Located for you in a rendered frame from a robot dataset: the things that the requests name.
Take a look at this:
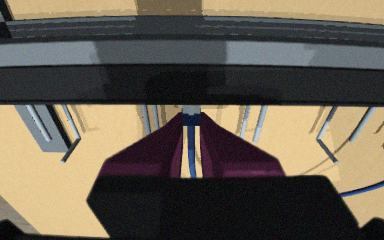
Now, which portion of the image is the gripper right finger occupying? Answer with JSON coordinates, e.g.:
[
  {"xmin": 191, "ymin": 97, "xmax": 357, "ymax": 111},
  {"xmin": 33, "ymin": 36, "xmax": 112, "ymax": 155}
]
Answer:
[{"xmin": 199, "ymin": 112, "xmax": 286, "ymax": 177}]

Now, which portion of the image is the blue patch cord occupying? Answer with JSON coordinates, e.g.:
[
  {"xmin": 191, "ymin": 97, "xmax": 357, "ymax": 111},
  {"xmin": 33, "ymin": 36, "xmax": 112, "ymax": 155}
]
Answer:
[{"xmin": 187, "ymin": 126, "xmax": 384, "ymax": 197}]

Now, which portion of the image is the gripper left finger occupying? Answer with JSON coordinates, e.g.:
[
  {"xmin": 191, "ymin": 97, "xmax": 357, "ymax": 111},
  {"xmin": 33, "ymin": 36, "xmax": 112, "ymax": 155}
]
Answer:
[{"xmin": 96, "ymin": 112, "xmax": 183, "ymax": 178}]

